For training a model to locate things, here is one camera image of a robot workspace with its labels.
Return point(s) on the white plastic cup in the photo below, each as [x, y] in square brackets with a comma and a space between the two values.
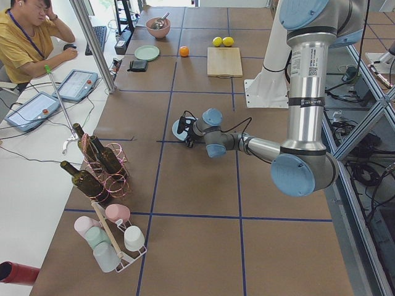
[133, 238]

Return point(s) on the light green plate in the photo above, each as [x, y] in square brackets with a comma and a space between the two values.
[147, 52]

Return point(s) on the yellow lemon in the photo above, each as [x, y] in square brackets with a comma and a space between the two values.
[228, 41]
[217, 41]

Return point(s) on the dark green wine bottle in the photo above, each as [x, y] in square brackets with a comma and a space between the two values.
[85, 182]

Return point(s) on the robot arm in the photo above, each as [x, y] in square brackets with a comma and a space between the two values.
[293, 75]

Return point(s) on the far teach pendant tablet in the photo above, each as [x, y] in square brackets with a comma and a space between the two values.
[77, 85]

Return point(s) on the lower yellow lemon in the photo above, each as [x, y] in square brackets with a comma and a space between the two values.
[228, 41]

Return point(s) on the grey blue plastic cup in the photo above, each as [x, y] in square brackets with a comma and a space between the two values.
[106, 257]

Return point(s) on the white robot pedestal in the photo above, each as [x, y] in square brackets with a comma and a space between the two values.
[269, 88]

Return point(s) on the black computer mouse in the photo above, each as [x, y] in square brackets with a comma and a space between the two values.
[69, 46]

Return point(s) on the aluminium frame post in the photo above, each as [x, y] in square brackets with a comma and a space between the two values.
[87, 29]

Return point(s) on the near teach pendant tablet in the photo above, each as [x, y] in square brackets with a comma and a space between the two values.
[34, 112]

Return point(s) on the teach pendant tablet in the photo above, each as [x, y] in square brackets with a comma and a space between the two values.
[77, 85]
[34, 112]

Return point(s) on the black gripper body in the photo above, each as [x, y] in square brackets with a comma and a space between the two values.
[190, 133]

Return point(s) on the steel ice scoop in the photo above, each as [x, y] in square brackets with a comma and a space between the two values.
[159, 22]

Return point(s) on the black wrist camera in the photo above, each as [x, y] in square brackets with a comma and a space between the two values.
[182, 124]

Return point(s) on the orange mandarin fruit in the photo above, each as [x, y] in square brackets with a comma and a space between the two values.
[184, 51]

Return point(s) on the red tube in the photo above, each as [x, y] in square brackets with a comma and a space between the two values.
[16, 273]

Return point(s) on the pale pink plastic cup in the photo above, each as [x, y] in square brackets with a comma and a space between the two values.
[83, 223]

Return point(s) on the bamboo cutting board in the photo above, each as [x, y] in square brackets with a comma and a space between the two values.
[224, 62]

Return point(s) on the upper yellow lemon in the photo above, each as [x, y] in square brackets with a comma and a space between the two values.
[217, 41]

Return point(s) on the copper wire bottle rack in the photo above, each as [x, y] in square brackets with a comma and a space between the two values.
[118, 188]

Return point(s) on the folded grey cloth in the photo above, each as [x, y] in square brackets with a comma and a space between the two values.
[138, 66]

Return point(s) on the green plastic cup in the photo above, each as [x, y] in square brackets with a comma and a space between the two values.
[95, 236]

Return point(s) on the seated person yellow shirt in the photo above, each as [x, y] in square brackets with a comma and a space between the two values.
[27, 29]

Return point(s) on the light blue plate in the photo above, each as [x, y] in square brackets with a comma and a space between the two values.
[183, 135]

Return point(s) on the pink bowl with ice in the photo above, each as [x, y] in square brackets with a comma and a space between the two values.
[158, 33]

